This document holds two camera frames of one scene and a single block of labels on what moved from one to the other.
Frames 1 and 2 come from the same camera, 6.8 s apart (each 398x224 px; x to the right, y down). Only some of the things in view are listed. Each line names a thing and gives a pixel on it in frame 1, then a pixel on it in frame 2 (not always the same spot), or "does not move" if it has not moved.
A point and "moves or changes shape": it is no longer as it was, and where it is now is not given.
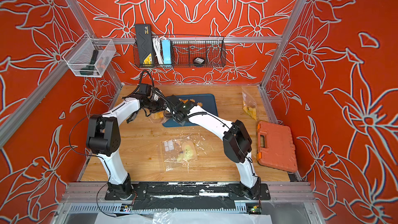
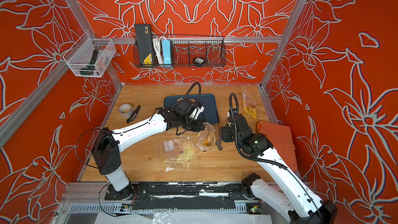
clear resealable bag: x=159 y=117 moves or changes shape
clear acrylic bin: x=89 y=57 does not move
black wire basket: x=186 y=48 does not move
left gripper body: x=155 y=106 → x=185 y=121
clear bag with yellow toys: x=177 y=155 does not move
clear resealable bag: x=249 y=105 does not move
